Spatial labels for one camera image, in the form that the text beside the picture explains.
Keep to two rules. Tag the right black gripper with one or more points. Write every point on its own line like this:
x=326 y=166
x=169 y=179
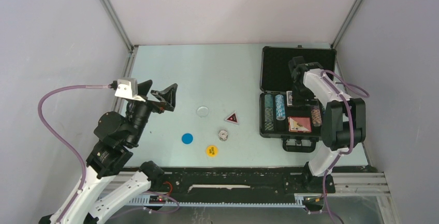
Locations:
x=299 y=101

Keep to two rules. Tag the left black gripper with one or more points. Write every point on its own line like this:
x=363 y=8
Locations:
x=167 y=95

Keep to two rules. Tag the blue card deck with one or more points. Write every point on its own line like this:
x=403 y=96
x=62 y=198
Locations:
x=289 y=98

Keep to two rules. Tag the clear round dealer button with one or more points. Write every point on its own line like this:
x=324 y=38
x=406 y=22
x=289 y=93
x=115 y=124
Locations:
x=203 y=111

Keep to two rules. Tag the triangular all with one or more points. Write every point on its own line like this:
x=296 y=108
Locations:
x=232 y=118

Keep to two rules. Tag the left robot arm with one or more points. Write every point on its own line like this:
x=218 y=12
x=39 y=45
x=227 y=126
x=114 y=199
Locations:
x=117 y=136

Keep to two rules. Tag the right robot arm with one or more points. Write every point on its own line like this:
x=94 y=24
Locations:
x=344 y=121

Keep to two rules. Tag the black poker set case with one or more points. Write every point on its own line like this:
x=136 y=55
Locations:
x=276 y=79

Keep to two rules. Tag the purple brown chip row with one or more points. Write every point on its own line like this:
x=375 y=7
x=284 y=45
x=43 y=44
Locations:
x=316 y=116

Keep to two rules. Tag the red card deck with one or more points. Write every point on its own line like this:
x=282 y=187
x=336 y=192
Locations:
x=299 y=124

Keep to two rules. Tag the light blue chip row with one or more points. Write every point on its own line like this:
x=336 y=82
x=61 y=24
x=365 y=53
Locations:
x=280 y=113

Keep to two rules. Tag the blue round button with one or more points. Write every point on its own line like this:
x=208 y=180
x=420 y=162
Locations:
x=187 y=138

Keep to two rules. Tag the grey poker chip stack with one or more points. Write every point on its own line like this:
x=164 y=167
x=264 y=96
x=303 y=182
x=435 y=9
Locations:
x=223 y=135

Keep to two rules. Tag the yellow round button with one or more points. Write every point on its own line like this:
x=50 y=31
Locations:
x=212 y=151

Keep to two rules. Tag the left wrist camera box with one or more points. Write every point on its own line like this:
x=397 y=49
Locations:
x=126 y=88

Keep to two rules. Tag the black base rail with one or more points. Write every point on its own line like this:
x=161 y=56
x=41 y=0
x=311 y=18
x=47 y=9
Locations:
x=240 y=185

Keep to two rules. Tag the left aluminium frame post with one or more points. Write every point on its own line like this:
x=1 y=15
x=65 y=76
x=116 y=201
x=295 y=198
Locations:
x=114 y=18

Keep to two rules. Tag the aluminium frame post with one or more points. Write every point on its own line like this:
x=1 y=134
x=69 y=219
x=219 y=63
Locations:
x=114 y=18
x=346 y=23

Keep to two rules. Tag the right aluminium frame post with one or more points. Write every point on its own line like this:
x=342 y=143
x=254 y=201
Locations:
x=346 y=23

